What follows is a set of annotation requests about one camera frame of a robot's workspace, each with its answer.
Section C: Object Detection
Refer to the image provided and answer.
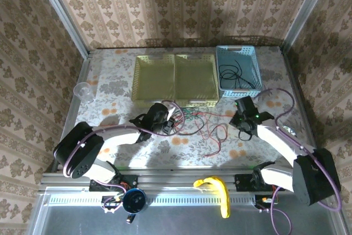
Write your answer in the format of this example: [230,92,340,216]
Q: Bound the green cable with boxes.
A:
[180,107,211,128]
[189,111,210,130]

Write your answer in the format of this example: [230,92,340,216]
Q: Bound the coloured cables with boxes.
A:
[162,99,229,144]

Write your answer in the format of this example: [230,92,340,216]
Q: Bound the black cable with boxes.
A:
[219,60,255,90]

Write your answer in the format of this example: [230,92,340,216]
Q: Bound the floral tablecloth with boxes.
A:
[64,47,314,170]

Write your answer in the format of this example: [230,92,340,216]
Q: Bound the yellow plastic basket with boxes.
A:
[131,54,177,108]
[174,54,220,108]

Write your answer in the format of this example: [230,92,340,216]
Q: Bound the blue plastic basket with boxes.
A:
[215,44,262,98]

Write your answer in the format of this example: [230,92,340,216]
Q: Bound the clear plastic cup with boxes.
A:
[73,82,96,105]

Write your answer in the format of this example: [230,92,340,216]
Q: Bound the yellow soft banana-shaped object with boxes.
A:
[193,176,231,218]

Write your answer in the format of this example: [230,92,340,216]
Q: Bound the small connector board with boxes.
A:
[101,195,123,214]
[254,194,279,214]

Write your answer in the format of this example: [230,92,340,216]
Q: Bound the grey metal sheet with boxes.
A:
[26,187,351,235]

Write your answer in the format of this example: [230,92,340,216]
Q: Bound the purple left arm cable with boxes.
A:
[53,101,183,211]

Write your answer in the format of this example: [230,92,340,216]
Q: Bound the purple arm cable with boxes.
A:
[53,101,183,211]
[254,88,343,234]

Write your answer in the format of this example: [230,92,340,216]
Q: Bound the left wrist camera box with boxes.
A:
[166,102,179,119]

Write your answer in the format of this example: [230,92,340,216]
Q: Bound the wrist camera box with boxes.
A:
[235,96,259,114]
[166,102,179,119]

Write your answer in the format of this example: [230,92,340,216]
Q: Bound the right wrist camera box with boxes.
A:
[235,96,259,114]

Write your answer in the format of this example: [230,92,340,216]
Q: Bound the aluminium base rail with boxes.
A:
[40,170,338,193]

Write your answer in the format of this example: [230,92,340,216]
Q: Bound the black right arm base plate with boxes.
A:
[234,173,285,192]

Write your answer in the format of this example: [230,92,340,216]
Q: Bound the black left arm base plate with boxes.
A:
[89,174,138,192]

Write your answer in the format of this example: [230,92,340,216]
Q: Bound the aluminium table side rail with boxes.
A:
[51,50,93,175]
[280,47,331,171]

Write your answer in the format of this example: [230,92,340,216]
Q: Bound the white slotted cable duct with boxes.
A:
[48,194,261,206]

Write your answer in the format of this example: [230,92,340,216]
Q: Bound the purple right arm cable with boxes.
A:
[254,88,343,234]

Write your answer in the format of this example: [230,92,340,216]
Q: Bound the aluminium frame post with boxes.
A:
[32,0,93,58]
[282,0,335,54]

